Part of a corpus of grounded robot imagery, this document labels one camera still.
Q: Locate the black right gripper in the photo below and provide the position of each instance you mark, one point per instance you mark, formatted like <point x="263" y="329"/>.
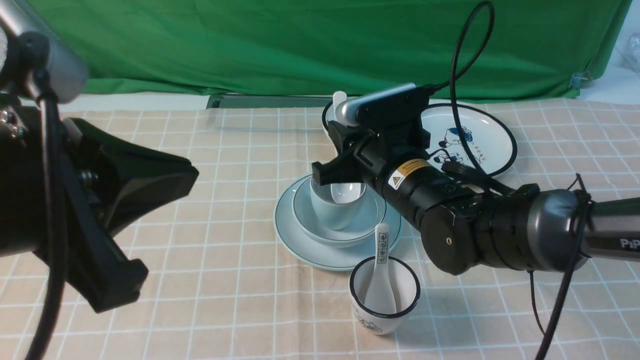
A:
<point x="362" y="157"/>

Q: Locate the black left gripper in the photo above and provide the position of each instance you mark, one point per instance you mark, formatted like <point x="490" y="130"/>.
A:
<point x="110" y="183"/>

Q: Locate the pale blue handleless cup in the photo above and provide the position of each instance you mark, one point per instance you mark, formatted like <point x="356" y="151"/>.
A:
<point x="335" y="205"/>

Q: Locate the pale blue wide bowl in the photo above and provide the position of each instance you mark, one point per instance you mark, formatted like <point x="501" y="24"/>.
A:
<point x="371" y="212"/>

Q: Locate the plain white ceramic spoon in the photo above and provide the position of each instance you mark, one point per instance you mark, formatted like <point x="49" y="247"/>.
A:
<point x="341" y="111"/>

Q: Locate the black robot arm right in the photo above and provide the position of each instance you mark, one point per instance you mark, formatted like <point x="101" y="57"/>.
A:
<point x="528" y="230"/>

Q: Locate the small black-rimmed white bowl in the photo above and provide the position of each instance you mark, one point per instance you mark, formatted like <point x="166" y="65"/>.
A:
<point x="328" y="115"/>

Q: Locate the plain pale blue plate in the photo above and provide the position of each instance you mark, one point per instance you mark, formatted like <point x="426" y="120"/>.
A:
<point x="328" y="258"/>

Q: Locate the black-rimmed illustrated cup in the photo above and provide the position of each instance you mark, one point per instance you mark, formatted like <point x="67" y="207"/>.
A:
<point x="405" y="287"/>

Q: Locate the patterned white ceramic spoon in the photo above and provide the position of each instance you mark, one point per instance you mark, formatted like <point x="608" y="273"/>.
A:
<point x="379" y="295"/>

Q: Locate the checkered beige tablecloth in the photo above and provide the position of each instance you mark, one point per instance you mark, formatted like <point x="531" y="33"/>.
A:
<point x="222" y="286"/>

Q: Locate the illustrated black-rimmed plate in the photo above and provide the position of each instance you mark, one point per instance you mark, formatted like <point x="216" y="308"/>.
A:
<point x="490" y="141"/>

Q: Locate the green backdrop cloth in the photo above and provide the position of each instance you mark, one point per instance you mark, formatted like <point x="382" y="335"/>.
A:
<point x="316" y="47"/>

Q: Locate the metal clamp on backdrop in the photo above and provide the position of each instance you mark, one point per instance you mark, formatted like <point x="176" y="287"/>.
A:
<point x="581" y="80"/>

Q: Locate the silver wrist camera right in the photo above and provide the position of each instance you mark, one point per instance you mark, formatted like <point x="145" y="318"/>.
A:
<point x="393" y="114"/>

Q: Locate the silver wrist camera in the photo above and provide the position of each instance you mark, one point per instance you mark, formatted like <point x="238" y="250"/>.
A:
<point x="29" y="45"/>
<point x="393" y="114"/>

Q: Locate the grey metal rail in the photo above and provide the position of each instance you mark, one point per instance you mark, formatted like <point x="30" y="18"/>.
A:
<point x="239" y="101"/>

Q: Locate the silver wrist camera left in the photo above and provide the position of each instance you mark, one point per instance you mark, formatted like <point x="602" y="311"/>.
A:
<point x="29" y="45"/>

